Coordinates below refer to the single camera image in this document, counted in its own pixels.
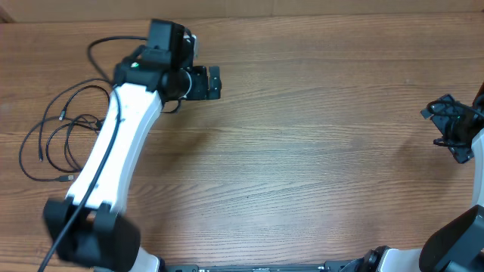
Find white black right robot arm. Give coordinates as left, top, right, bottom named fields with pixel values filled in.
left=323, top=88, right=483, bottom=272

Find brown cardboard backdrop panel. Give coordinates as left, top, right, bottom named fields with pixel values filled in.
left=1, top=0, right=483, bottom=23

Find black thin cable silver tip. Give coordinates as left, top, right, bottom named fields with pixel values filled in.
left=37, top=78, right=113, bottom=163

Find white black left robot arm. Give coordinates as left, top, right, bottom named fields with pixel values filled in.
left=43, top=19, right=222, bottom=271

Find black short USB cable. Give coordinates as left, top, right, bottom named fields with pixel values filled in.
left=18, top=84, right=111, bottom=184

